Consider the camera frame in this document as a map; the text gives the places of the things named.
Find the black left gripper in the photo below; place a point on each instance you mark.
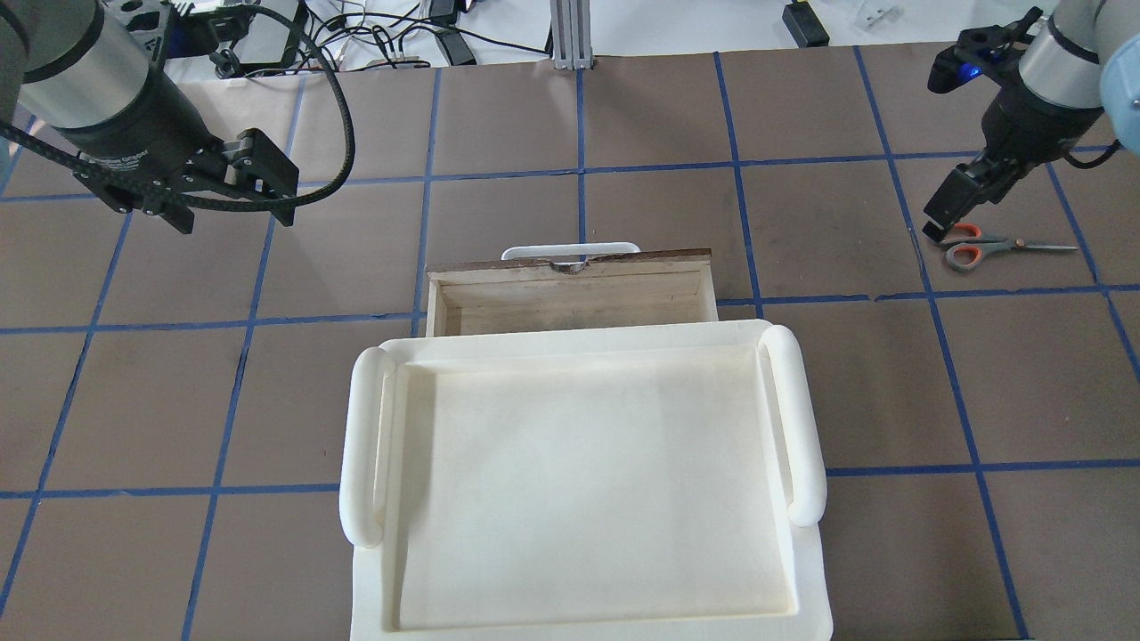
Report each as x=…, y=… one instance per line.
x=141, y=141

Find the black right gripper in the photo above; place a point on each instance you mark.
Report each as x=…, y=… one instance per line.
x=1026, y=126

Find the orange grey scissors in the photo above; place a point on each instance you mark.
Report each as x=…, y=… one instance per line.
x=966, y=246

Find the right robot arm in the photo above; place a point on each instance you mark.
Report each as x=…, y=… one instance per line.
x=1057, y=75

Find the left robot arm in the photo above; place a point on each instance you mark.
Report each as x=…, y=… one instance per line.
x=72, y=65

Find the wooden drawer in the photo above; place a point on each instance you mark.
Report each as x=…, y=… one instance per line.
x=542, y=293

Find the black power adapter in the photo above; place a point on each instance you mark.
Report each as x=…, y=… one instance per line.
x=804, y=25

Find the cream plastic tray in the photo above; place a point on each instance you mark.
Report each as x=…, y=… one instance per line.
x=642, y=483

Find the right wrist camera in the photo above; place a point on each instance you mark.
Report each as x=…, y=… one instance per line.
x=990, y=51

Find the black device with cables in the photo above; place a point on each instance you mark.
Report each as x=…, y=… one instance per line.
x=239, y=38

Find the white drawer handle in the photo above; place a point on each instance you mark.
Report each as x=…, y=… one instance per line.
x=576, y=249

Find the aluminium frame post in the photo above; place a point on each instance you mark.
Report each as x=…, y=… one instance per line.
x=570, y=36

